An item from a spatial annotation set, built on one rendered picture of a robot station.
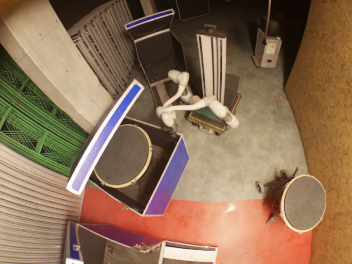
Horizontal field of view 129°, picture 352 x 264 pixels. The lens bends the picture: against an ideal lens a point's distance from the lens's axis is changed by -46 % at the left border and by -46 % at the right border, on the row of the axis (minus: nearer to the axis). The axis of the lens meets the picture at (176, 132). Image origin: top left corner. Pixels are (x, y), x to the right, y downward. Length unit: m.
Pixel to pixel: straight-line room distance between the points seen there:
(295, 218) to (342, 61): 2.03
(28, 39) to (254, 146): 3.53
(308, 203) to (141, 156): 2.10
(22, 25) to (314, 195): 3.71
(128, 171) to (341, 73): 3.00
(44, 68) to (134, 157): 1.49
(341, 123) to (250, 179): 1.68
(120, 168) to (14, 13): 2.14
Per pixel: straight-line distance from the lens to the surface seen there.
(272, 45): 4.00
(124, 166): 1.89
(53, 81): 1.99
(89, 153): 1.19
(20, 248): 3.09
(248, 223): 2.64
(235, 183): 2.63
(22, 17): 2.02
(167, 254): 2.54
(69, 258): 1.20
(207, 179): 2.60
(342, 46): 2.52
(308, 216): 2.15
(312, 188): 2.21
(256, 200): 2.67
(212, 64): 2.11
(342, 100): 2.48
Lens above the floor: 2.55
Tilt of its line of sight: 58 degrees down
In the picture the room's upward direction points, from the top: 21 degrees counter-clockwise
